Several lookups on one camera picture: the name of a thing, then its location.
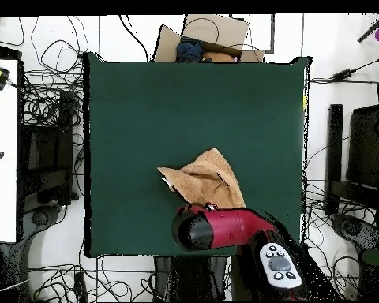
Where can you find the tan terry towel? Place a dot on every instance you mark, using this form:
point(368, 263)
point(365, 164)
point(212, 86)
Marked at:
point(205, 180)

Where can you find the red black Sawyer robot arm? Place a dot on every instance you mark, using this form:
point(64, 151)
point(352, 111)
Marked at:
point(233, 225)

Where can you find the dark green table cloth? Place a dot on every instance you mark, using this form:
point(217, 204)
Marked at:
point(129, 94)

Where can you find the black power strip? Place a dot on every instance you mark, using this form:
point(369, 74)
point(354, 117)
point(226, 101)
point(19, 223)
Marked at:
point(80, 285)

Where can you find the orange garment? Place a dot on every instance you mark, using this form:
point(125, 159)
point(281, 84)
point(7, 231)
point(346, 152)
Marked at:
point(218, 57)

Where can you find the black upright bar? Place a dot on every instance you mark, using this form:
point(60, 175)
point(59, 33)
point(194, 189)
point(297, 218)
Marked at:
point(334, 142)

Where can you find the navy blue garment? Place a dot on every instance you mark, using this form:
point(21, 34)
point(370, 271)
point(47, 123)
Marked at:
point(189, 50)

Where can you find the brown cardboard box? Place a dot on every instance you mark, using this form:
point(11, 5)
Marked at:
point(227, 31)

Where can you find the black monitor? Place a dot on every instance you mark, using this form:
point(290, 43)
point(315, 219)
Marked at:
point(364, 148)

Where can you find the white side table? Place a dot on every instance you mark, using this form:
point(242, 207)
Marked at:
point(1, 142)

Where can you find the black rod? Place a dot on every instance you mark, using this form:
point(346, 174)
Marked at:
point(371, 30)

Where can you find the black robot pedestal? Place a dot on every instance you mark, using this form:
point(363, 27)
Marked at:
point(189, 277)

